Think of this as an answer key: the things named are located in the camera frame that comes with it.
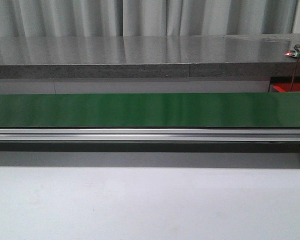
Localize grey stone counter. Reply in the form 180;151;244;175
0;33;300;79

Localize green conveyor belt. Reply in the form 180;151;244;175
0;92;300;128

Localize red plastic bin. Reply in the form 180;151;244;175
268;83;300;93

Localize small green circuit board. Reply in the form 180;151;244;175
284;44;300;59

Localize grey curtain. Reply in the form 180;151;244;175
0;0;298;37

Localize aluminium conveyor frame rail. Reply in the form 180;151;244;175
0;128;300;143

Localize thin dark wire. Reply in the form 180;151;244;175
288;56;300;93

